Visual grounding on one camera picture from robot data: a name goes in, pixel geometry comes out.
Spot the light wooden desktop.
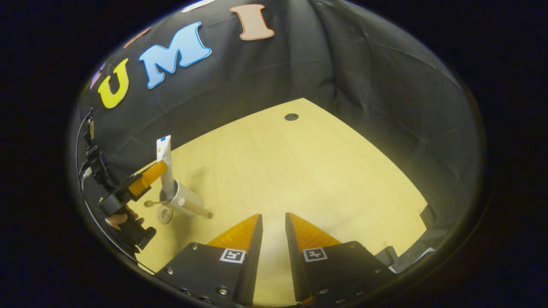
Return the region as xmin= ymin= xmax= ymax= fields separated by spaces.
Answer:
xmin=128 ymin=98 xmax=429 ymax=307

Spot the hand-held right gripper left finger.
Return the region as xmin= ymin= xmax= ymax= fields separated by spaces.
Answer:
xmin=155 ymin=213 xmax=263 ymax=307

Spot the white toothpaste tube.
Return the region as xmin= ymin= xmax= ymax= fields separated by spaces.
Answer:
xmin=156 ymin=135 xmax=177 ymax=201

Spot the black backdrop cloth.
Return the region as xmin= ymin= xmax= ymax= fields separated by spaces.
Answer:
xmin=71 ymin=0 xmax=482 ymax=274

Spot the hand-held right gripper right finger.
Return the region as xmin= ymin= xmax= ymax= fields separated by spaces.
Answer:
xmin=285 ymin=212 xmax=396 ymax=307

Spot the white cup with wooden handle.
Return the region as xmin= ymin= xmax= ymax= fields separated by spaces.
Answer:
xmin=165 ymin=180 xmax=213 ymax=219

